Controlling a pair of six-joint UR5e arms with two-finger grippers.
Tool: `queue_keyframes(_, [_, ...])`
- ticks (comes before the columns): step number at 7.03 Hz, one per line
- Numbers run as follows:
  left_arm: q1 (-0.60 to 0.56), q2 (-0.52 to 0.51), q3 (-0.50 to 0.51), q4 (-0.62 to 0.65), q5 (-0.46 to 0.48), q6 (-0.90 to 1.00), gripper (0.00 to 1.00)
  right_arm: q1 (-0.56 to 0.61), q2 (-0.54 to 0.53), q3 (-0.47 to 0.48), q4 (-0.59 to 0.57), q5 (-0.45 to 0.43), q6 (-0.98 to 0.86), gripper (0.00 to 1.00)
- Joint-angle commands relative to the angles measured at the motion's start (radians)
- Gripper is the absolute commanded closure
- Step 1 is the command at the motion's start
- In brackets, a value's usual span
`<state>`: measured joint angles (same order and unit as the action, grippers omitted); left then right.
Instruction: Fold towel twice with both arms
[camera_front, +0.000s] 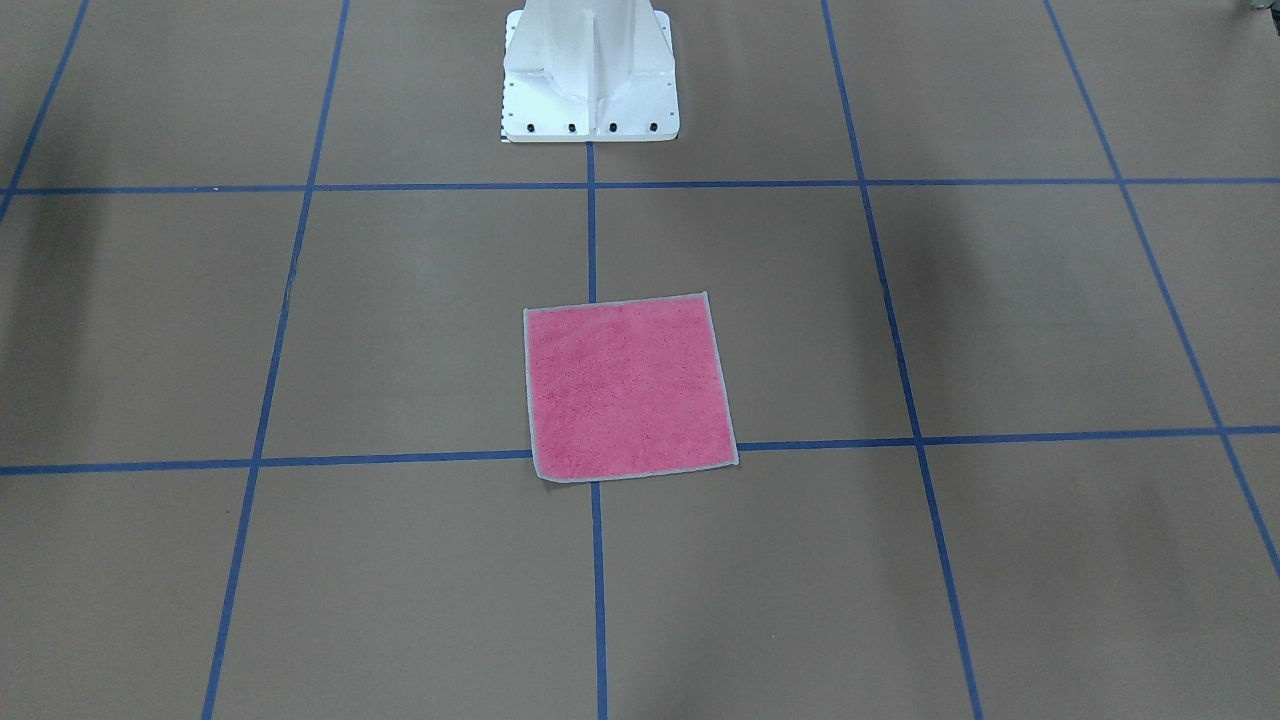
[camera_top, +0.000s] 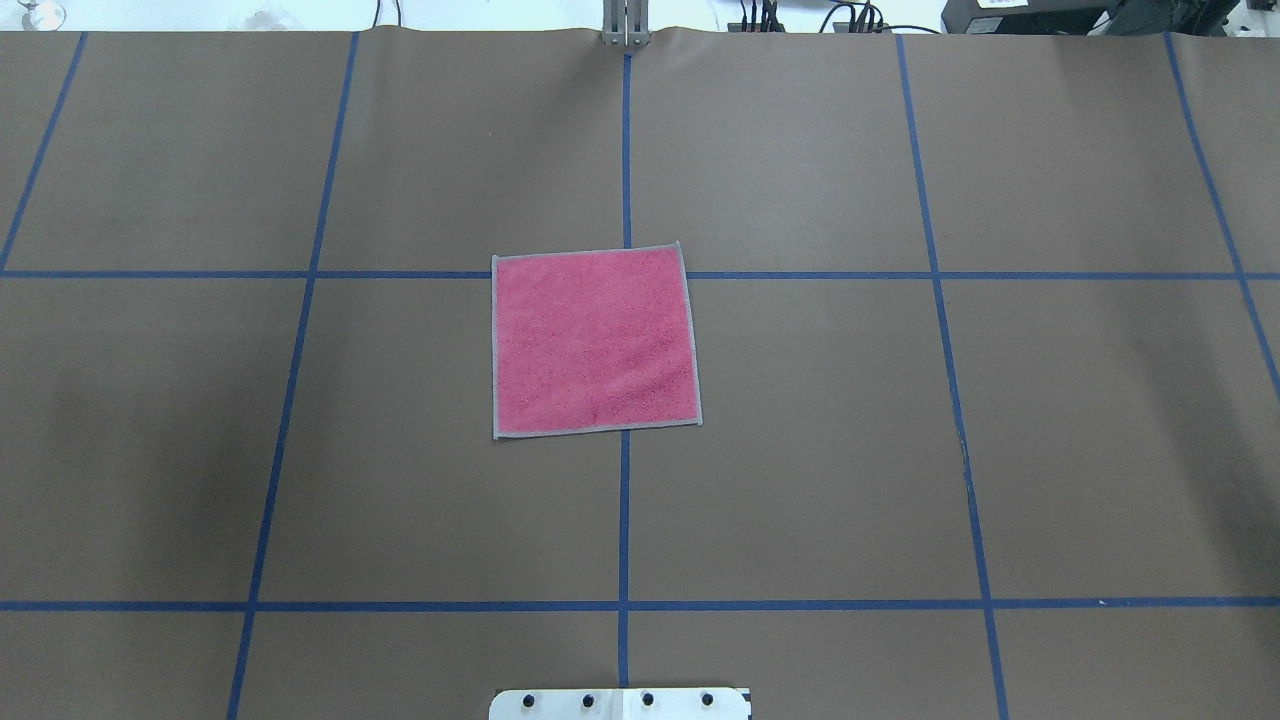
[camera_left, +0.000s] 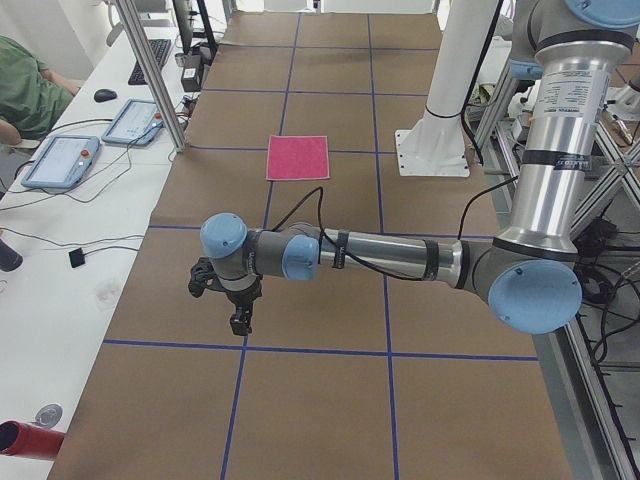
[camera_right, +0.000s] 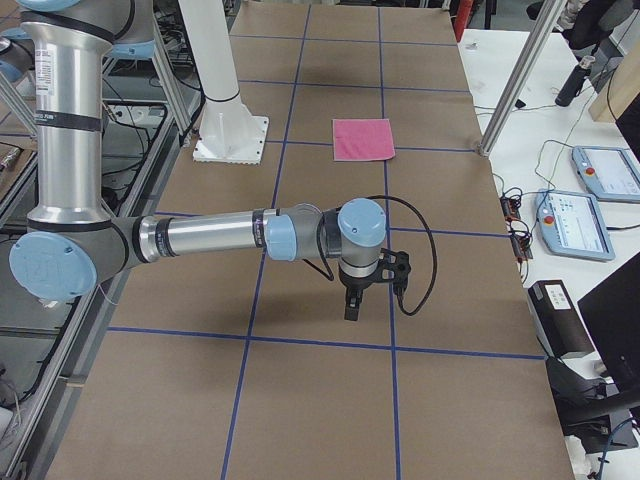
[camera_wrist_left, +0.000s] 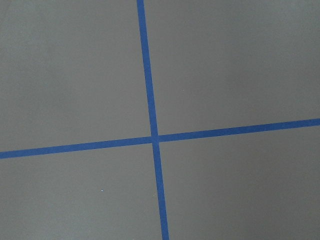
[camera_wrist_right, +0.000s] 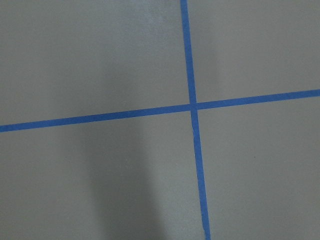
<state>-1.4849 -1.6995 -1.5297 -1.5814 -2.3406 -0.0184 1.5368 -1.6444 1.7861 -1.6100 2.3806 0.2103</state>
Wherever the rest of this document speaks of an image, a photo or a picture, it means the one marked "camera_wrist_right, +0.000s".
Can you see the brown paper table cover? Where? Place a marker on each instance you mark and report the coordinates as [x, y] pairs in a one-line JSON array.
[[159, 119]]

